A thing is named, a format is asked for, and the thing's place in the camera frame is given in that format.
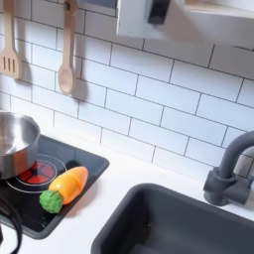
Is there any black stove top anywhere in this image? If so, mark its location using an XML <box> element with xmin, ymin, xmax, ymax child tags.
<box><xmin>0</xmin><ymin>133</ymin><xmax>110</xmax><ymax>240</ymax></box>

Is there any orange toy carrot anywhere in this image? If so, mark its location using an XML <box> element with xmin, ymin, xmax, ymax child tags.
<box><xmin>39</xmin><ymin>166</ymin><xmax>89</xmax><ymax>214</ymax></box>

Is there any wooden spoon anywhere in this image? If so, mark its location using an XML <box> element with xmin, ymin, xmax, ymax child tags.
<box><xmin>58</xmin><ymin>0</ymin><xmax>79</xmax><ymax>96</ymax></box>

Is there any dark grey sink basin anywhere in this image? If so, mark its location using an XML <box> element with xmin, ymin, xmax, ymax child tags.
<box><xmin>90</xmin><ymin>183</ymin><xmax>254</xmax><ymax>254</ymax></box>

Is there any steel pot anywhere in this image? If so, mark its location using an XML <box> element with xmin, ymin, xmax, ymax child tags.
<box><xmin>0</xmin><ymin>110</ymin><xmax>42</xmax><ymax>181</ymax></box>

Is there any dark grey tap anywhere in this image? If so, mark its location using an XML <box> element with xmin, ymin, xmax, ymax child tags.
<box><xmin>202</xmin><ymin>130</ymin><xmax>254</xmax><ymax>207</ymax></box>

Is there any wooden slotted spatula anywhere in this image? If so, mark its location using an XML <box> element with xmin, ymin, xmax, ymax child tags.
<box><xmin>0</xmin><ymin>0</ymin><xmax>22</xmax><ymax>80</ymax></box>

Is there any thin black cable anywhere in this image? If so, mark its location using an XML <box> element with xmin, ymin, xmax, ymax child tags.
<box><xmin>0</xmin><ymin>196</ymin><xmax>24</xmax><ymax>254</ymax></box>

